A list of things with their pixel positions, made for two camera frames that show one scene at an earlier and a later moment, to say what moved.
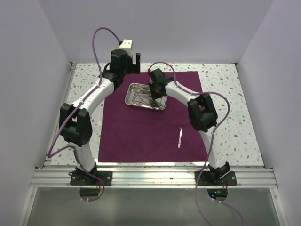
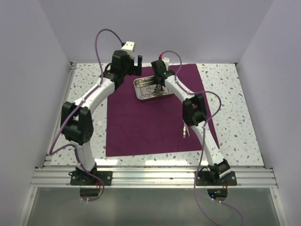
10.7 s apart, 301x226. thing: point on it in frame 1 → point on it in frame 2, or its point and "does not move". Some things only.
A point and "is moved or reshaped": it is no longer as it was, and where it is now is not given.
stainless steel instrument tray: x=139 y=94 is moved or reshaped
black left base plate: x=80 y=179 does not move
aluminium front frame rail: x=153 y=178 does not move
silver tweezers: x=180 y=137 → x=185 y=127
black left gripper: x=134 y=68 does not move
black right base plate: x=229 y=179 does not move
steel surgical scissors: x=137 y=98 → x=142 y=96
